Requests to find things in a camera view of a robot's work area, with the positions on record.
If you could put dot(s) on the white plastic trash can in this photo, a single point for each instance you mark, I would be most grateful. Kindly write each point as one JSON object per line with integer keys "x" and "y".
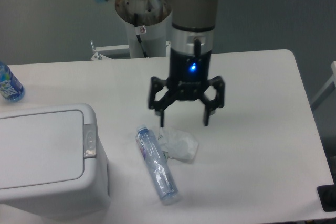
{"x": 52, "y": 161}

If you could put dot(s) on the blue labelled water bottle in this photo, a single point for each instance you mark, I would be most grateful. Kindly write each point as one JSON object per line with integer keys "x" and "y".
{"x": 11, "y": 88}

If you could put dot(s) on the clear empty plastic bottle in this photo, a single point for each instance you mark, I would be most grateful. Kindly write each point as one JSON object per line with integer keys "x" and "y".
{"x": 156, "y": 164}

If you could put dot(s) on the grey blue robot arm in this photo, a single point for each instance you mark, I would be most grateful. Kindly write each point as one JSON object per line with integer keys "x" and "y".
{"x": 193, "y": 24}

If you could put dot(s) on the black clamp at table edge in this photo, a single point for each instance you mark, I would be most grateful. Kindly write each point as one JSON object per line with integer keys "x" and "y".
{"x": 327, "y": 197}

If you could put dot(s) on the crumpled white plastic wrapper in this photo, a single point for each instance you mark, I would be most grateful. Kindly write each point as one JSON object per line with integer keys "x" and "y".
{"x": 178, "y": 145}

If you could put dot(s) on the white frame at right edge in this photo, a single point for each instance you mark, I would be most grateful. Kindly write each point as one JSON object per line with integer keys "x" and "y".
{"x": 324, "y": 91}

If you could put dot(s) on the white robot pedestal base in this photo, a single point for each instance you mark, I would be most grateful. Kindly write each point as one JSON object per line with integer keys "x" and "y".
{"x": 143, "y": 37}

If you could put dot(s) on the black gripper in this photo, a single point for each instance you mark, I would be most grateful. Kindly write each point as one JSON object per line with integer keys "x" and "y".
{"x": 189, "y": 77}

